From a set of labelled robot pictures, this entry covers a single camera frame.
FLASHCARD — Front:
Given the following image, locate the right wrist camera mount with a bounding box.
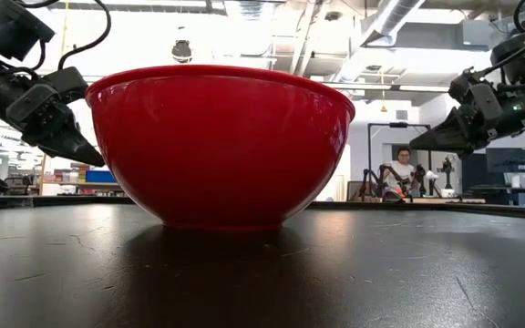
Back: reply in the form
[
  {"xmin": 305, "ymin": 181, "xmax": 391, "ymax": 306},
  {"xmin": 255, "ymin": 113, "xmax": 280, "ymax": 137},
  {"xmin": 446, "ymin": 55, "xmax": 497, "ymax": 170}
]
[{"xmin": 448, "ymin": 67, "xmax": 489, "ymax": 108}]

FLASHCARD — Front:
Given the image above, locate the long ceiling light fixture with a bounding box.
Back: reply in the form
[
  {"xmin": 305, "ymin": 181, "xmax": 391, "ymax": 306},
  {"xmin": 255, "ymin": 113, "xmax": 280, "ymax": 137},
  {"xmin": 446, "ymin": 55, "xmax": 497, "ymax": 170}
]
[{"xmin": 320, "ymin": 81, "xmax": 451, "ymax": 94}]

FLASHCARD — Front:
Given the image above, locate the ceiling dome fixture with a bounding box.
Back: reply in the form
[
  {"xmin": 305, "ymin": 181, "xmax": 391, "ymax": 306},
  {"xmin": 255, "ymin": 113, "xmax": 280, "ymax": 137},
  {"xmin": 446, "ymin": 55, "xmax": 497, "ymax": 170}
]
[{"xmin": 170, "ymin": 39, "xmax": 194, "ymax": 65}]

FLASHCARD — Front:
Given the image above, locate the large red plastic bowl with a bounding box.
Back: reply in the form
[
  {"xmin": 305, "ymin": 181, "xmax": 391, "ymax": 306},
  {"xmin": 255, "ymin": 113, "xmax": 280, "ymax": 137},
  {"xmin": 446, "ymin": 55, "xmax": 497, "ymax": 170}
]
[{"xmin": 84, "ymin": 64, "xmax": 356, "ymax": 231}]

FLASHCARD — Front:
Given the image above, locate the person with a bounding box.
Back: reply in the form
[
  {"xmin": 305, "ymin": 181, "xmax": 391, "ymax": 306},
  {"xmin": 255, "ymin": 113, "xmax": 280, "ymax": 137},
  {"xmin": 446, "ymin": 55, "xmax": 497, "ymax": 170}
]
[{"xmin": 382, "ymin": 145, "xmax": 422, "ymax": 202}]

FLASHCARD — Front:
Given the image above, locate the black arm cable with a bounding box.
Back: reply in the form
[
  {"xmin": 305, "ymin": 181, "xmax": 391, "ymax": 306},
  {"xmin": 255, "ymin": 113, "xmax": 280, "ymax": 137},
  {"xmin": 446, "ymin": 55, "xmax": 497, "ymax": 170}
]
[
  {"xmin": 14, "ymin": 0, "xmax": 112, "ymax": 72},
  {"xmin": 484, "ymin": 0, "xmax": 525, "ymax": 77}
]

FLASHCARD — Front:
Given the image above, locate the black computer monitor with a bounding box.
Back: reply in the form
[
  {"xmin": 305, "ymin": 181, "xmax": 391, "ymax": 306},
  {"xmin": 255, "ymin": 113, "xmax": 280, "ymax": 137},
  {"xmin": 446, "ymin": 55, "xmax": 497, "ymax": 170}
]
[{"xmin": 485, "ymin": 147, "xmax": 525, "ymax": 175}]

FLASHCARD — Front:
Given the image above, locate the black metal frame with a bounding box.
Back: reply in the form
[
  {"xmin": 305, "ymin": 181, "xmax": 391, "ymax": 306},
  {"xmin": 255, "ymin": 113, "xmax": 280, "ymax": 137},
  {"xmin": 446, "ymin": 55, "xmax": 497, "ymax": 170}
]
[{"xmin": 365, "ymin": 121, "xmax": 433, "ymax": 198}]

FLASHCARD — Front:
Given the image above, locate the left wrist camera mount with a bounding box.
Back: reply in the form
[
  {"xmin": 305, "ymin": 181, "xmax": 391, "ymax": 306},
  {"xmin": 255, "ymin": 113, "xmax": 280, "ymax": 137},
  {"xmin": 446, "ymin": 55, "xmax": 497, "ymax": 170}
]
[{"xmin": 42, "ymin": 66, "xmax": 89, "ymax": 105}]

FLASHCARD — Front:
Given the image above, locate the silver ceiling air duct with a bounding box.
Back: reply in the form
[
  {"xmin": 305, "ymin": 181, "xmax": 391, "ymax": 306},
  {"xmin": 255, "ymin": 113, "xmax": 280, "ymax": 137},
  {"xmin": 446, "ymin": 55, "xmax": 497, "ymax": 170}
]
[{"xmin": 333, "ymin": 0, "xmax": 427, "ymax": 84}]

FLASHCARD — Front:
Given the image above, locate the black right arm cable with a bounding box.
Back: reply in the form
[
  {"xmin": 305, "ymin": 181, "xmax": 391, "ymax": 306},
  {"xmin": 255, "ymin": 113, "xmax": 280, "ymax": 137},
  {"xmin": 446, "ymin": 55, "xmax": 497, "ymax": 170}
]
[{"xmin": 484, "ymin": 0, "xmax": 525, "ymax": 77}]

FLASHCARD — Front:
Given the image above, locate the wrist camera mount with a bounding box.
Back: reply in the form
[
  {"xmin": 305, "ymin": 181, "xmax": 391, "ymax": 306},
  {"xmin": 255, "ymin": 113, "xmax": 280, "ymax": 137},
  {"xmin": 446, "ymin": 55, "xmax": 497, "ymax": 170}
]
[
  {"xmin": 42, "ymin": 66, "xmax": 89, "ymax": 105},
  {"xmin": 448, "ymin": 67, "xmax": 489, "ymax": 108}
]

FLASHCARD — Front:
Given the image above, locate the blue storage bin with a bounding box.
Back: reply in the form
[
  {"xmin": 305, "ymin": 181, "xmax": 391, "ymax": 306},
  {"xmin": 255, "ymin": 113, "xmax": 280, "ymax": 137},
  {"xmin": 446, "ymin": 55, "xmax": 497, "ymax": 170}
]
[{"xmin": 85, "ymin": 169, "xmax": 118, "ymax": 185}]

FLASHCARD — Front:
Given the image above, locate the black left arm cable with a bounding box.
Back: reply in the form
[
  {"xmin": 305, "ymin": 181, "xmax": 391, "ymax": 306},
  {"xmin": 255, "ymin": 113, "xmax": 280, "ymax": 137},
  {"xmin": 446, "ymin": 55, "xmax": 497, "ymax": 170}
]
[{"xmin": 14, "ymin": 0, "xmax": 112, "ymax": 72}]

